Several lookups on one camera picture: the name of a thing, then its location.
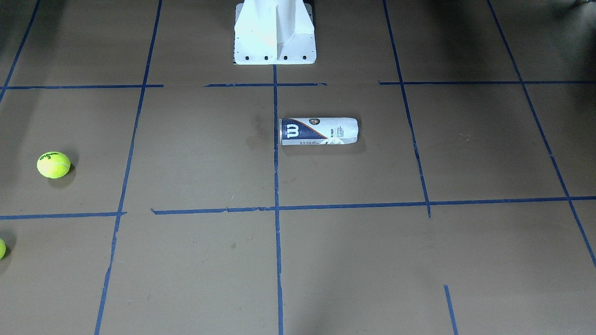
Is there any yellow Roland Garros tennis ball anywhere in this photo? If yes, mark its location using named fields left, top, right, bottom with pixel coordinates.
left=0, top=238, right=7, bottom=260

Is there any Wilson tennis ball can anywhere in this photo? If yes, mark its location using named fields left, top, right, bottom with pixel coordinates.
left=278, top=117, right=359, bottom=146

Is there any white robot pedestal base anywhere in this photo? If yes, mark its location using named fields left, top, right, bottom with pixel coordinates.
left=233, top=0, right=317, bottom=66

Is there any yellow Wilson tennis ball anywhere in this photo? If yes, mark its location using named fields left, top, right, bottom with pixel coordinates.
left=36, top=151, right=72, bottom=179

